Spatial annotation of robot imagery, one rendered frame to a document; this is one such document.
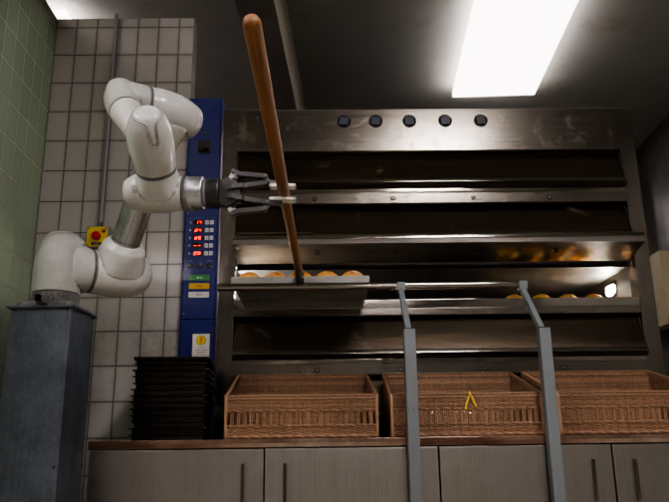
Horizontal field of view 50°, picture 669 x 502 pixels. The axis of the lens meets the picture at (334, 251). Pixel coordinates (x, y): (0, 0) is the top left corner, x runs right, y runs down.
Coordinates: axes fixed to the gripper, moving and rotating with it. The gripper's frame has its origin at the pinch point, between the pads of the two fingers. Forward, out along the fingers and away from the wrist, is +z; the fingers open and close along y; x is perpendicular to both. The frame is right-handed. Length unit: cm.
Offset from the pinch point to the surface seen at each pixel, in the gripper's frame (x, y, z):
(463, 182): -131, -52, 74
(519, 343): -133, 21, 95
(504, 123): -134, -84, 96
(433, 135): -134, -77, 62
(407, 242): -119, -21, 46
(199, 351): -131, 24, -43
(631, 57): -266, -196, 223
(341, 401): -85, 49, 17
